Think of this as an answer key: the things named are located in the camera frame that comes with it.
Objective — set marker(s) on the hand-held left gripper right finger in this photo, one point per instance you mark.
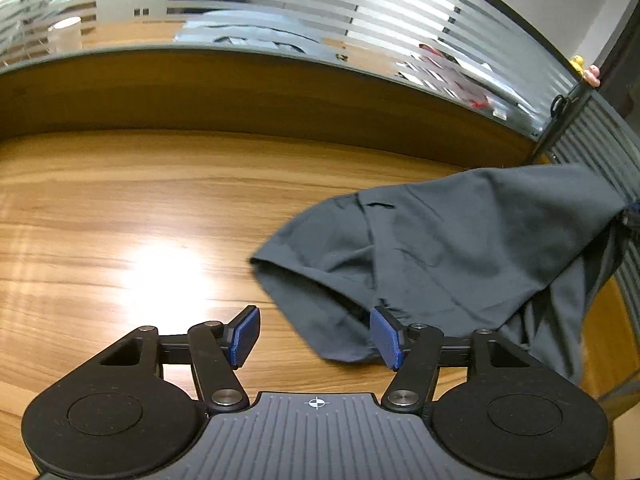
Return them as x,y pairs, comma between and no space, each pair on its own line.
386,336

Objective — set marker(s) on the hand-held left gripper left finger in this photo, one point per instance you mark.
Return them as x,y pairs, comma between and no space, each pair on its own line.
245,334

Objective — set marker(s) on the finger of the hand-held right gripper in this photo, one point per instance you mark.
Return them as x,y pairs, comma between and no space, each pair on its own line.
633,220

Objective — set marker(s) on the grey pants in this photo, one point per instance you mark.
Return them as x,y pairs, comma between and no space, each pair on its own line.
450,255

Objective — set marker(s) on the grey striped side partition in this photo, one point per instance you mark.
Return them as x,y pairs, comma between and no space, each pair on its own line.
595,135

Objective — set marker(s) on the pink toy figure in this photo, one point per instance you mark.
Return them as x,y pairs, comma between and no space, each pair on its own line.
593,75

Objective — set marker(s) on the yellow toy figure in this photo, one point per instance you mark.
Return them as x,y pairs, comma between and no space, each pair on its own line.
577,63

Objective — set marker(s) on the wooden desk back panel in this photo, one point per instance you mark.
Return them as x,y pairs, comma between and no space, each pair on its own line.
250,95

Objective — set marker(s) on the frosted striped glass partition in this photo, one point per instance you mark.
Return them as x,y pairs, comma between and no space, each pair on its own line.
310,15

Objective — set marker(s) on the dark partition post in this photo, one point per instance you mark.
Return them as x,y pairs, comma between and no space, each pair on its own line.
567,117

